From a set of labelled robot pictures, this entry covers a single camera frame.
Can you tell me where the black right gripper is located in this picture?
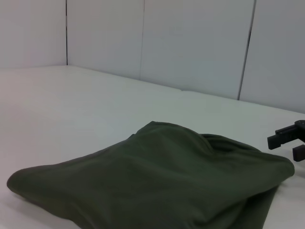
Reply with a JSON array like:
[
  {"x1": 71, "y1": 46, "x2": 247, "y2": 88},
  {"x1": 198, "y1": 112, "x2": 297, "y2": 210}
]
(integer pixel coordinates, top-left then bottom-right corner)
[{"x1": 267, "y1": 120, "x2": 305, "y2": 163}]

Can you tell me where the dark green FREE t-shirt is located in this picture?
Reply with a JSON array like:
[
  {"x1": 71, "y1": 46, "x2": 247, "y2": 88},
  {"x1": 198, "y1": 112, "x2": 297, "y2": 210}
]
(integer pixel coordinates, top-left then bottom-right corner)
[{"x1": 6, "y1": 121, "x2": 296, "y2": 229}]

